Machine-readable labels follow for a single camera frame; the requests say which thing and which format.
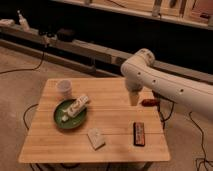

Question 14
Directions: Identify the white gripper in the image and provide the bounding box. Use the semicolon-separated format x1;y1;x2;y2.
125;79;143;106

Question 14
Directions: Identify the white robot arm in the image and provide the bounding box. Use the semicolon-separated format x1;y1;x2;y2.
121;48;213;120

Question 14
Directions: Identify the black rectangular box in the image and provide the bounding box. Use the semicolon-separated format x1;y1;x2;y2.
133;122;145;146

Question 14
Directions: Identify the wooden table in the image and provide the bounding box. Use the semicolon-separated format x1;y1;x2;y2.
19;78;170;163

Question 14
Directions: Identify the long wooden ledge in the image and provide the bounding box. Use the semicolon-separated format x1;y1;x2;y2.
0;25;213;84

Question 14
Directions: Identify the green plate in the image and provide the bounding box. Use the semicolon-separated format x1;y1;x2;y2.
53;99;87;130

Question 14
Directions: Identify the black device on ledge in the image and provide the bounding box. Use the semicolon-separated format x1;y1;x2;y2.
56;28;75;42

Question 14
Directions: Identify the white spray bottle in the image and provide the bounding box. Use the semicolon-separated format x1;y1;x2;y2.
17;11;30;31

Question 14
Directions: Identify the red handled tool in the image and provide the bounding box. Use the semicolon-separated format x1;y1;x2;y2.
141;99;160;107

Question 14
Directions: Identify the black cable right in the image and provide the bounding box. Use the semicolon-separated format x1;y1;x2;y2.
159;99;213;171

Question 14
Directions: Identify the black floor cable left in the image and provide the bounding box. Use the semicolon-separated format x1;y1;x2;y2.
0;46;46;76

